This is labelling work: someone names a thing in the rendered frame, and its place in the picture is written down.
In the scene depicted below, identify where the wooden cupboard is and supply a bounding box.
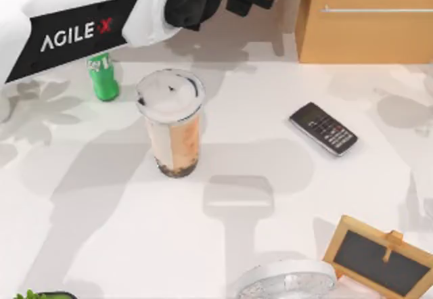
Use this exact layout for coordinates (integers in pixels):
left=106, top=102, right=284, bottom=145
left=293, top=0, right=433, bottom=65

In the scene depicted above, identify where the milk tea cup with lid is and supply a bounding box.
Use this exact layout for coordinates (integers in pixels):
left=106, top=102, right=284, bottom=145
left=135, top=68, right=207, bottom=179

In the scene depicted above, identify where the green bottle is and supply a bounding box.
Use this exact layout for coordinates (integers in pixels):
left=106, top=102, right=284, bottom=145
left=86, top=51, right=121, bottom=102

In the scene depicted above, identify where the wooden framed blackboard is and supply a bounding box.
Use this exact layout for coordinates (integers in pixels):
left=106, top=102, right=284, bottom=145
left=320, top=214, right=433, bottom=299

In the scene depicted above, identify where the white round fan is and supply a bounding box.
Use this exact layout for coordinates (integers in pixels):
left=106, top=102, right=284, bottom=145
left=234, top=258, right=338, bottom=299

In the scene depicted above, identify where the green plant in black pot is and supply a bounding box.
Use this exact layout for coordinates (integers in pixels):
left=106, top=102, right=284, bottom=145
left=13, top=289, right=79, bottom=299

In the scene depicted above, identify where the long metal handle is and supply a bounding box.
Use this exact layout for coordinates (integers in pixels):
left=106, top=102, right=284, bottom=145
left=320, top=4, right=433, bottom=14

